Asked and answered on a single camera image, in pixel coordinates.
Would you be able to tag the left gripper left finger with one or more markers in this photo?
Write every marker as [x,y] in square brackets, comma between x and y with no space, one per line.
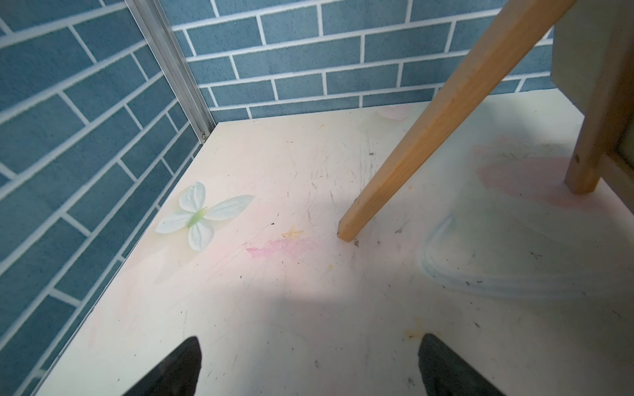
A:
[177,374]

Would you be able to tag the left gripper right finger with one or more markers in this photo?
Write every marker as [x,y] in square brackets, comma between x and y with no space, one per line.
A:
[444,372]

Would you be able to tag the wooden easel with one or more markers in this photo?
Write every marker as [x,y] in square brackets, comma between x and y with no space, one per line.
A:
[603,151]

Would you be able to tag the wooden canvas board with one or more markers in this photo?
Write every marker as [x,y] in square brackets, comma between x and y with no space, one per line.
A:
[593,51]

